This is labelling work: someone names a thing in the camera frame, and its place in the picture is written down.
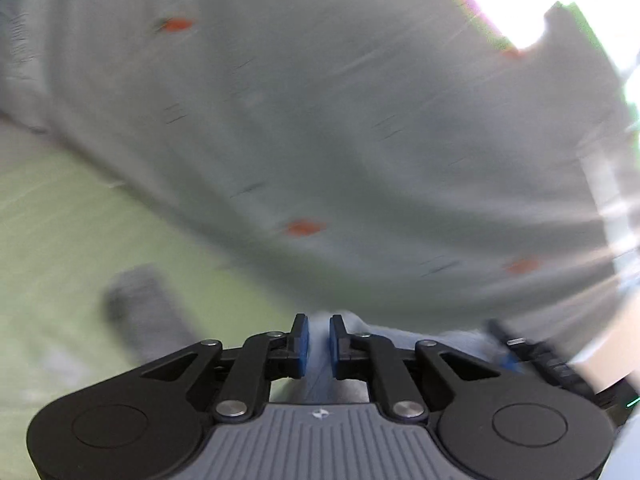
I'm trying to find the grey hooded sweatshirt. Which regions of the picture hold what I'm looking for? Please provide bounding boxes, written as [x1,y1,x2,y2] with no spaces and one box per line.
[102,264,507,406]

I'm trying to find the white carrot print storage bag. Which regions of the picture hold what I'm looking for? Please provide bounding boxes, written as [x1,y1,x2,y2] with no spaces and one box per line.
[1,0,639,330]

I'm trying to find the green grid cutting mat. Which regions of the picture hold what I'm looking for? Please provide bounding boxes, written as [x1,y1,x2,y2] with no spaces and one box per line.
[0,123,302,480]

